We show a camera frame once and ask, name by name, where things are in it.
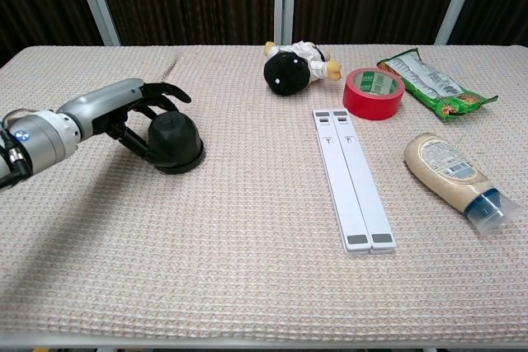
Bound white folding stand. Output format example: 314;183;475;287
311;107;398;256

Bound green snack packet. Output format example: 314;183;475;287
375;47;499;124

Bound black upside-down bowl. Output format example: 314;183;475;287
147;110;206;175

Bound red tape roll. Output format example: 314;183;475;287
342;67;406;121

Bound black head plush doll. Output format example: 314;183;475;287
262;40;344;98

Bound beige waffle tablecloth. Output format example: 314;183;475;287
0;43;528;339

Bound beige sauce squeeze bottle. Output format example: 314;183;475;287
403;132;521;237

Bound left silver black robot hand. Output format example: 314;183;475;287
56;77;193;171

